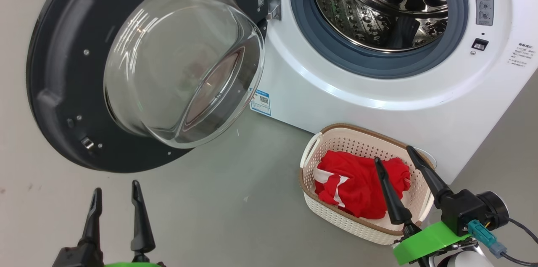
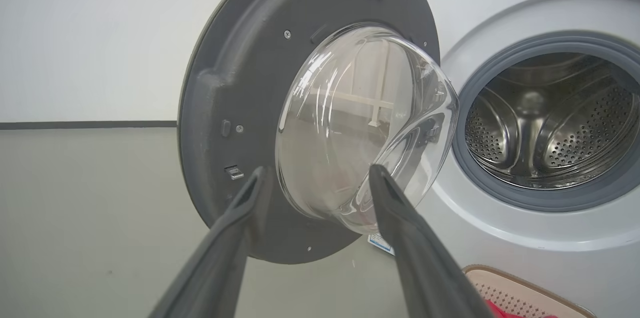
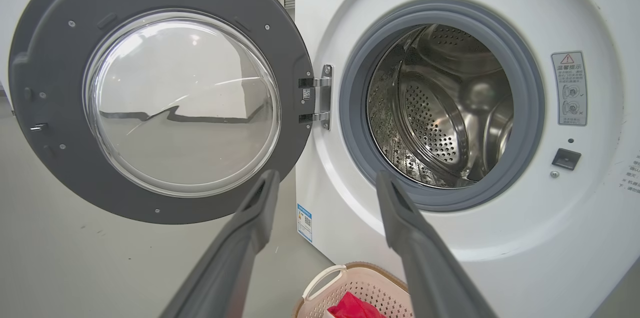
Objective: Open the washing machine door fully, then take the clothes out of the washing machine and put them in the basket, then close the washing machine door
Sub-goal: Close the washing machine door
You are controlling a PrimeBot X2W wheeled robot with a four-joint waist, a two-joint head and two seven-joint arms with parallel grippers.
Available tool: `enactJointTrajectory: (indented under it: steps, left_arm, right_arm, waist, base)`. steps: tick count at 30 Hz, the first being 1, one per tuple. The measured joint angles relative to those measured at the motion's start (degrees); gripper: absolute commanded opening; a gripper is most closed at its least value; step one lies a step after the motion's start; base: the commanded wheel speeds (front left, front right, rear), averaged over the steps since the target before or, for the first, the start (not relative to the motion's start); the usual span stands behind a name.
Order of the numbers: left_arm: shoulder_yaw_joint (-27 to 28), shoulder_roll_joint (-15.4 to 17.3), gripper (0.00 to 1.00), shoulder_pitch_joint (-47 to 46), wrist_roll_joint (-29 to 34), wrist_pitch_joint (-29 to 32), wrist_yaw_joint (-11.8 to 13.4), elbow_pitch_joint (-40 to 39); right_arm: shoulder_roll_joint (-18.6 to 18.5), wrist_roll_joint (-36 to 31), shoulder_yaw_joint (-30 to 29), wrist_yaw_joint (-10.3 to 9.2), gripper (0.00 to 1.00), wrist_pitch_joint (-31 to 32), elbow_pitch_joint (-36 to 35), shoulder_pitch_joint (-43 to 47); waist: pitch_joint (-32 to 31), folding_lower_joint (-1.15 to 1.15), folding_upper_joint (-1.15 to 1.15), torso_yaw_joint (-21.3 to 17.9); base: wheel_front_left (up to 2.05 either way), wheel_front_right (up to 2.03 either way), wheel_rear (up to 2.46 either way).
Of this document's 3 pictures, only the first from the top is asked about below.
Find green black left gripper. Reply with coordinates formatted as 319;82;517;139
52;180;167;267

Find white woven plastic laundry basket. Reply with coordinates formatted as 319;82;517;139
299;123;436;246

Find white front-load washing machine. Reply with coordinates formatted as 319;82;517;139
250;0;538;186

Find thin black cable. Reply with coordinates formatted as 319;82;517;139
506;216;538;245

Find round white filter cover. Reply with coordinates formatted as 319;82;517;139
414;147;438;169

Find black round glass washer door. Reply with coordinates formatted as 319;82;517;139
26;0;270;174

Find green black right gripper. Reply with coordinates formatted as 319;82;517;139
374;145;472;267

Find grey warning sticker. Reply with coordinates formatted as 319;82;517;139
473;0;495;27

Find black cable with teal connector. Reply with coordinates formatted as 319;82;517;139
467;219;538;267

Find red garment with white stripes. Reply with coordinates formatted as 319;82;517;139
314;151;411;220

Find blue white energy label sticker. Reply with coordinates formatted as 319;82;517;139
250;88;272;117

